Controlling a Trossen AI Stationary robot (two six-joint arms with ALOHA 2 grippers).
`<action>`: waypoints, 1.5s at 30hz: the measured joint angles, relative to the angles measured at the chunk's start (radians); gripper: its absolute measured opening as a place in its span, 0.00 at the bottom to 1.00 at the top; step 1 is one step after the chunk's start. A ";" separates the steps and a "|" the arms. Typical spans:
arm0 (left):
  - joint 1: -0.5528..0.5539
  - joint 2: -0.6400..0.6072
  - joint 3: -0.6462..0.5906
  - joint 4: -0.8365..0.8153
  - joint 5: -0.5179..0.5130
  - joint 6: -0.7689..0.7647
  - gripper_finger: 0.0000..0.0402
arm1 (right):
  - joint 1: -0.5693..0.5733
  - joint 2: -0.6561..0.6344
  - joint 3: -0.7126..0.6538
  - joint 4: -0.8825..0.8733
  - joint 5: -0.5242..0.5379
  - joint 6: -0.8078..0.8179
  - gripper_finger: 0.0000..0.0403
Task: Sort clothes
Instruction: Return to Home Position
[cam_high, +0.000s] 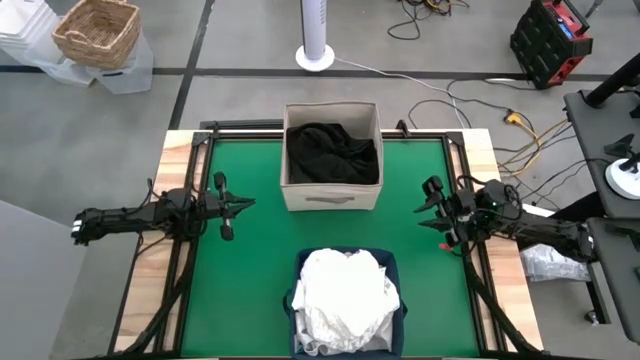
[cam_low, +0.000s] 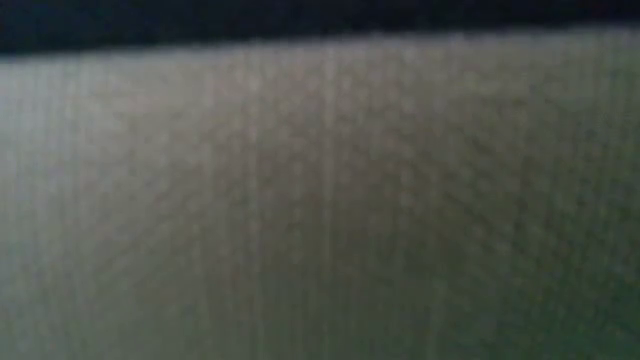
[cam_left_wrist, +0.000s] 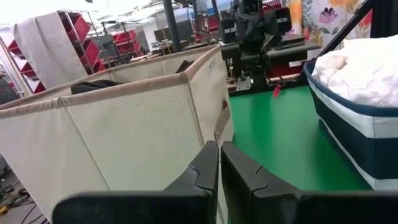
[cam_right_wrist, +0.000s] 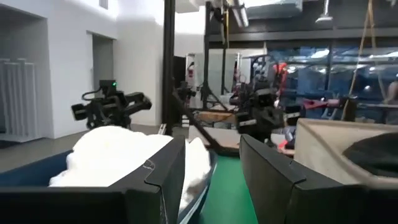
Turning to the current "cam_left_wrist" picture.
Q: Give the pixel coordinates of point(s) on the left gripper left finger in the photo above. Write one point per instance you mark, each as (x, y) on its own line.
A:
(186, 205)

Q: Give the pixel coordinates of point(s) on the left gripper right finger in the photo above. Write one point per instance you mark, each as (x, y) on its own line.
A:
(248, 199)

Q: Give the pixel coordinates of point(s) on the dark navy garment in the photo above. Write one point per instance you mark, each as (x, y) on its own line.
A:
(185, 66)

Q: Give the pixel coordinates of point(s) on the large white garment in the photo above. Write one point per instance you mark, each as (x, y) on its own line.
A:
(367, 71)

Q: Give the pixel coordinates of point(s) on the black garment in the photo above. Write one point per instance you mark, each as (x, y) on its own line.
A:
(93, 86)

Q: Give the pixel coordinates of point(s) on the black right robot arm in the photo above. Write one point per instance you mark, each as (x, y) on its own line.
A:
(258, 65)

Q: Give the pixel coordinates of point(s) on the dark side desk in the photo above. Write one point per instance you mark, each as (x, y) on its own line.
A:
(292, 49)

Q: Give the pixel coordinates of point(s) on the red tag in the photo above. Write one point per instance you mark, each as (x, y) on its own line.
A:
(276, 91)

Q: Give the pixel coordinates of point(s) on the green table mat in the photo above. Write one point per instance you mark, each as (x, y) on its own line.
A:
(280, 140)

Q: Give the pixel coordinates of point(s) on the floral patterned curtain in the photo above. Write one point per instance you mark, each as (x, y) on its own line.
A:
(326, 18)

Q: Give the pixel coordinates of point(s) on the black monitor pole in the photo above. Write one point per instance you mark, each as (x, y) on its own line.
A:
(172, 25)

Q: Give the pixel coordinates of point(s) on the beige fabric storage box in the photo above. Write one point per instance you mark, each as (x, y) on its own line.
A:
(124, 140)

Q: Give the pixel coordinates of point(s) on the navy white-striped fabric box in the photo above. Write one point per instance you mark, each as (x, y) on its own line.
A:
(357, 140)

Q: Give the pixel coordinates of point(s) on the small rack with red bins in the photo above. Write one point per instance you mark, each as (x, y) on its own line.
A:
(127, 42)

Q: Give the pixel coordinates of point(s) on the beige hanging curtain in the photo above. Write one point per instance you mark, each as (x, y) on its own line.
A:
(49, 49)

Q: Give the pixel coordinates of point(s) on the black table frame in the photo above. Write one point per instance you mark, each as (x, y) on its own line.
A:
(289, 84)

